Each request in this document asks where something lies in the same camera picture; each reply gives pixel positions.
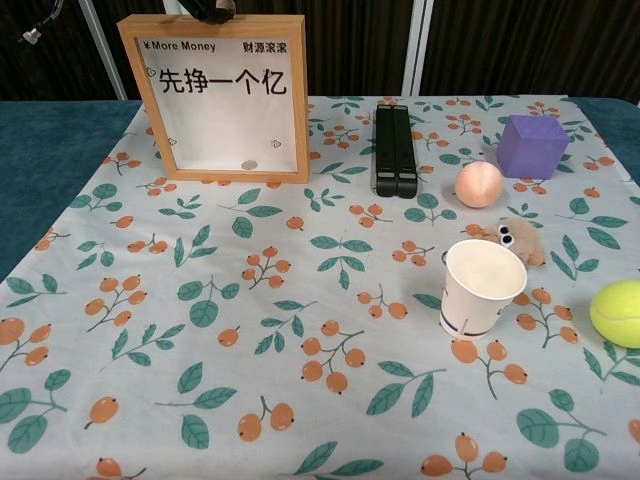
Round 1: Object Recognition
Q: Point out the dark slatted partition panel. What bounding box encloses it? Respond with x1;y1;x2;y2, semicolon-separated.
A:
422;0;640;106
0;0;121;101
97;0;416;97

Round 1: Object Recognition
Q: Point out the teal table cover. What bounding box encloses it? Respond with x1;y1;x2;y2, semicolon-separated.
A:
0;94;640;281

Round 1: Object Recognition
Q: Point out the white partition post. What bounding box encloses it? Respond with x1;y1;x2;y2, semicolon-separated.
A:
399;0;435;97
78;0;129;100

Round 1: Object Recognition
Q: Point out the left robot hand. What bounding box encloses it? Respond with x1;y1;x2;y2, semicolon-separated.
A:
178;0;237;25

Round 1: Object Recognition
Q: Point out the floral printed tablecloth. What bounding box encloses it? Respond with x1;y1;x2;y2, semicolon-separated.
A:
0;94;640;480

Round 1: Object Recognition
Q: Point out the peach coloured ball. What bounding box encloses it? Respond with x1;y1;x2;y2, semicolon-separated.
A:
454;162;505;209

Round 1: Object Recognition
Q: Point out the white paper cup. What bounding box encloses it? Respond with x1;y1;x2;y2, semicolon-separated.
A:
438;238;529;343

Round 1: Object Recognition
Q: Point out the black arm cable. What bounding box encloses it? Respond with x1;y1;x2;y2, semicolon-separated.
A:
18;0;64;45

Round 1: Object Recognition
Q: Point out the yellow tennis ball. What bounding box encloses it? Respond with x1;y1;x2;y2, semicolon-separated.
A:
588;279;640;349

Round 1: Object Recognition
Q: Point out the black rectangular bar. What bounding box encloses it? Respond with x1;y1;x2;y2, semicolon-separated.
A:
369;103;420;199

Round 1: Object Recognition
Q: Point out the wooden coin box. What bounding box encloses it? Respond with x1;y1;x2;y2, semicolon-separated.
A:
117;14;309;185

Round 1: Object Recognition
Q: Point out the brown plush toy keychain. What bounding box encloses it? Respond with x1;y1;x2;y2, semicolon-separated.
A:
441;217;547;269

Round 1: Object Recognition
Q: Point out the purple foam cube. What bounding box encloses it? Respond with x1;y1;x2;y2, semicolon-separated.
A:
495;113;571;180

